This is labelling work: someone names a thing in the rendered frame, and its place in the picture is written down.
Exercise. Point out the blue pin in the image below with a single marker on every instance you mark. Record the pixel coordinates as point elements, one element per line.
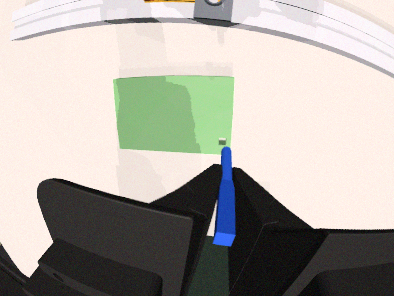
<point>225,224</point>

